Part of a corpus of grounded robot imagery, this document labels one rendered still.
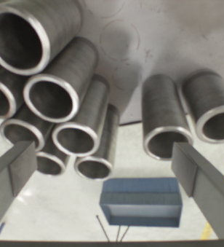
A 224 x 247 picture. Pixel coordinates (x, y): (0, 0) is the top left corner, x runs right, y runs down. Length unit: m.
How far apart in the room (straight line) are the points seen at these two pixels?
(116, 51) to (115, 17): 0.10
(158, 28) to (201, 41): 0.14
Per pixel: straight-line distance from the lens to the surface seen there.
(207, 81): 0.61
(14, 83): 0.48
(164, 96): 0.53
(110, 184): 1.54
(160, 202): 1.42
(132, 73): 0.65
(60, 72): 0.40
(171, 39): 0.62
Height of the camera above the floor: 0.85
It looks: 49 degrees down
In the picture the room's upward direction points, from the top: 171 degrees counter-clockwise
